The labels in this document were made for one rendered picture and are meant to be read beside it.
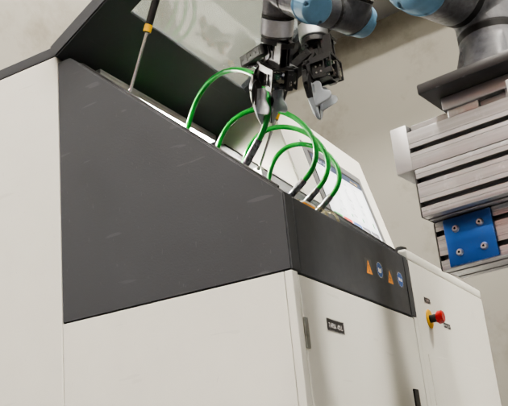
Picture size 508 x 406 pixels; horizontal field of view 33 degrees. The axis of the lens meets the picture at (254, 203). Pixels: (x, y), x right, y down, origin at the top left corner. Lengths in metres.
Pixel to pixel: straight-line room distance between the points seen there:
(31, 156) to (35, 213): 0.15
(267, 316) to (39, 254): 0.64
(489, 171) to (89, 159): 0.95
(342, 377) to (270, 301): 0.23
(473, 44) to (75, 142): 0.97
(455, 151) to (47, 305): 0.99
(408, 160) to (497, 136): 0.17
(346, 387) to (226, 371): 0.25
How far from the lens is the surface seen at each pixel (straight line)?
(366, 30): 1.93
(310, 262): 1.73
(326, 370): 1.70
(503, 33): 1.58
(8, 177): 2.19
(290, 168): 2.53
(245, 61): 2.04
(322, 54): 2.13
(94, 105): 2.06
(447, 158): 1.52
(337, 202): 2.72
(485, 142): 1.50
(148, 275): 1.83
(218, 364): 1.70
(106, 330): 1.88
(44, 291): 2.02
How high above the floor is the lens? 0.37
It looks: 20 degrees up
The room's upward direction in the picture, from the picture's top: 6 degrees counter-clockwise
